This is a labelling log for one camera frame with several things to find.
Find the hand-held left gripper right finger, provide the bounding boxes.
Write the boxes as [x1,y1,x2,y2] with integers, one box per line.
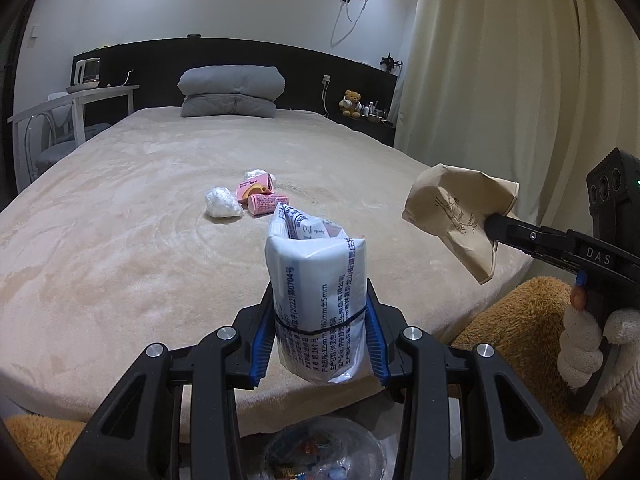
[365,280,586,480]

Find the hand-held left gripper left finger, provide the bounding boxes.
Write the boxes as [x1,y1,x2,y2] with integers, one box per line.
[56,280,276,480]

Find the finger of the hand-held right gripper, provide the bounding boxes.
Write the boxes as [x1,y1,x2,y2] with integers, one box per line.
[524,249,577,270]
[482,212,576,256]

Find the white wet wipes packet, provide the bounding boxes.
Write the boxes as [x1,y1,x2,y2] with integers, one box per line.
[265,203,372,386]

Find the brown paper bag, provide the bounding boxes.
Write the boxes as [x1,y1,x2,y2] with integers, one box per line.
[401,162,521,286]

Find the plastic-lined trash bin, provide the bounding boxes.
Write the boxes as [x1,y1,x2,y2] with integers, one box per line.
[262,415,388,480]

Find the pink wrapper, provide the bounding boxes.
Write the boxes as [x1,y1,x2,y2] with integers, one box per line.
[247,192,291,219]

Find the pink cake box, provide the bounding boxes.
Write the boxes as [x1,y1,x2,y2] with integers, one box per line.
[236,172,277,204]

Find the person's right hand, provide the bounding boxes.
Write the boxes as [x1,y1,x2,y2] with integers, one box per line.
[557,285,640,438]

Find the person's brown fuzzy right leg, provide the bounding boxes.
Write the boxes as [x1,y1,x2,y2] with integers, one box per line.
[450,276,640,480]

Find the person's brown fuzzy leg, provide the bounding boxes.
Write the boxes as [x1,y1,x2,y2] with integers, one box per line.
[5,414,101,480]
[450,276,640,480]

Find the beige bed blanket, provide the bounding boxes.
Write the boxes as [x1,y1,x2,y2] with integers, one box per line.
[0,106,531,446]

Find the small toiletry bottles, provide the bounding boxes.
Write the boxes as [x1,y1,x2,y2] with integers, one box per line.
[362,101,393,126]

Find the brown teddy bear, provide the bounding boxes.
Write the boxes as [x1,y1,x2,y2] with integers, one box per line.
[338,90,363,120]

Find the person's brown fuzzy left leg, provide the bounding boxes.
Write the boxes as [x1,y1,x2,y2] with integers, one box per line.
[5,414,101,480]

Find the folded grey duvet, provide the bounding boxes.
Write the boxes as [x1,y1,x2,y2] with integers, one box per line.
[178,65,286,119]

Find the black headboard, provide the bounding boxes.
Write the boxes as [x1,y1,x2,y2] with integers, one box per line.
[72,37,399,148]

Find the white chair with grey cushion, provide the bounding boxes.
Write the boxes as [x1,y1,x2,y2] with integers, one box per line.
[25,105,113,183]

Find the white desk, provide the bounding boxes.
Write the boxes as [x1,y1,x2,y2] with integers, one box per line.
[7,85,140,196]

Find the white electric kettle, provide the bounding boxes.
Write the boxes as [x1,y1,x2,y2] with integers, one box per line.
[72,56,105,88]

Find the dark glass door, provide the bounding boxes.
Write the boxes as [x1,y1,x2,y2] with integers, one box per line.
[0,0,31,196]

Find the white power cable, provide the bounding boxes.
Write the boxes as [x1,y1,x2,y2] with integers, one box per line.
[332,0,373,51]

